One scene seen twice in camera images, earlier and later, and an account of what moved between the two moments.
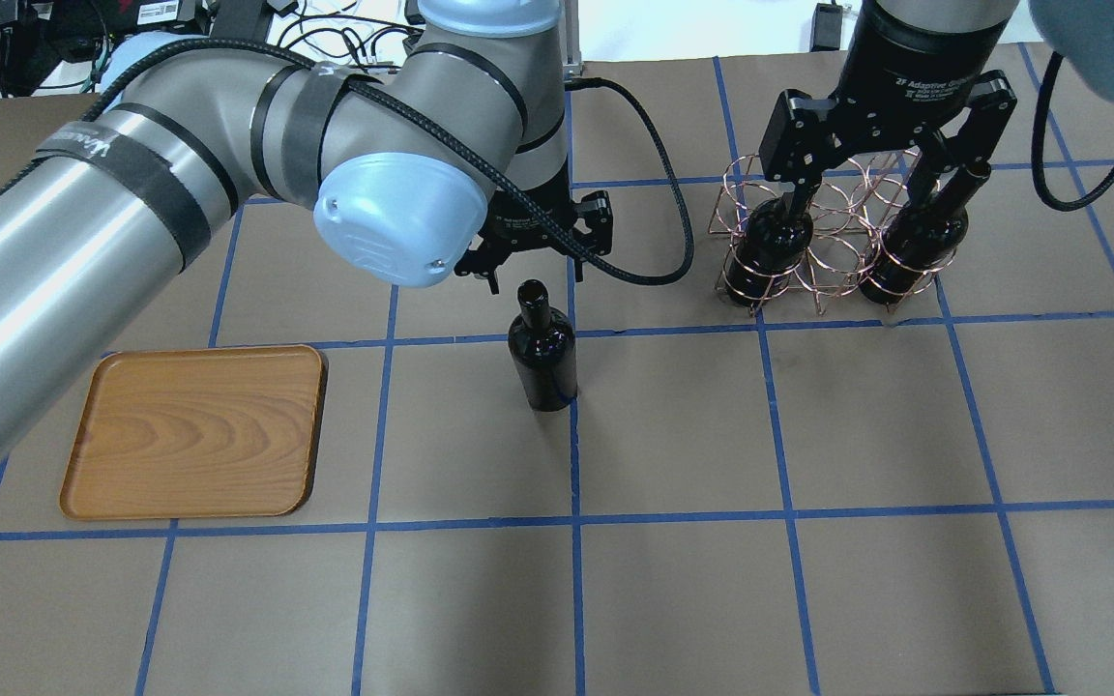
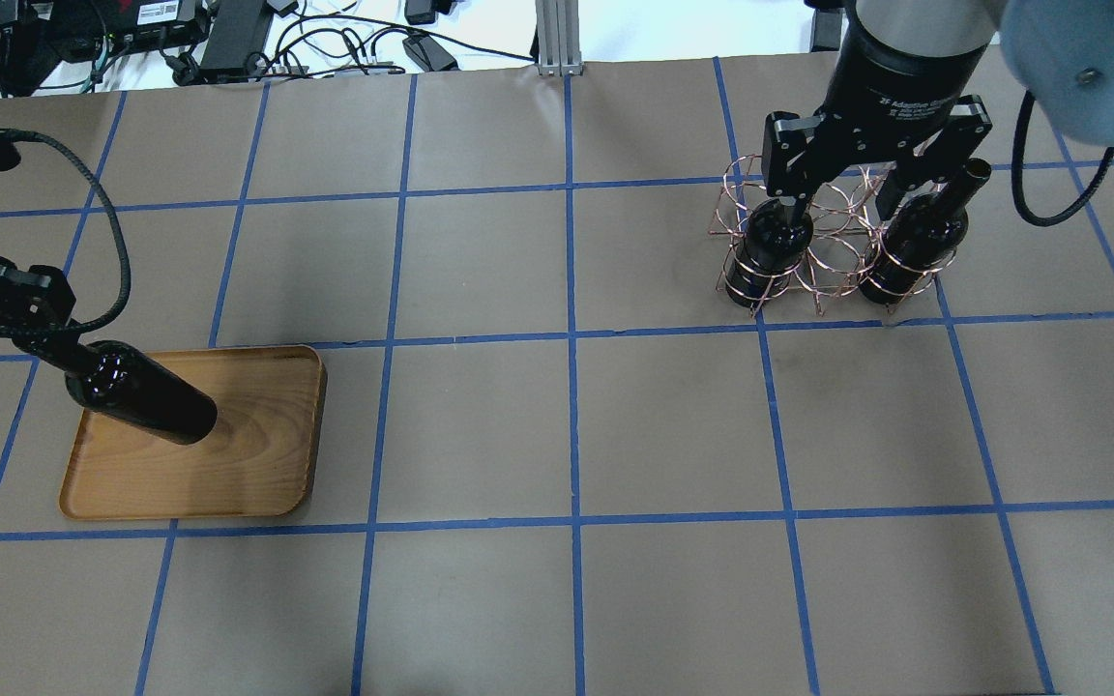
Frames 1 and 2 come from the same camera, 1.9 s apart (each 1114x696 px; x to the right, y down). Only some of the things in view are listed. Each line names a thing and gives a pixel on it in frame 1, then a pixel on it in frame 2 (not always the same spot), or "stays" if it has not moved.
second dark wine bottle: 771,247 stays
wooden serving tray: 197,433 stays
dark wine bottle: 542,345 to 116,378
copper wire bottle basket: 856,229 stays
